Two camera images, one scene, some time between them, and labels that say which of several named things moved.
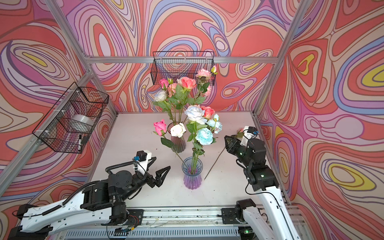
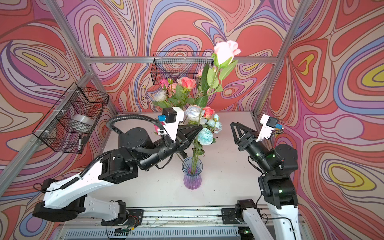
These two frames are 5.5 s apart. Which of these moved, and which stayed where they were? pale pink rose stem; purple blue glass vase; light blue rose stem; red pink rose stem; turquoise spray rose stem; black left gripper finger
Moved: pale pink rose stem; black left gripper finger
Stayed: purple blue glass vase; turquoise spray rose stem; light blue rose stem; red pink rose stem
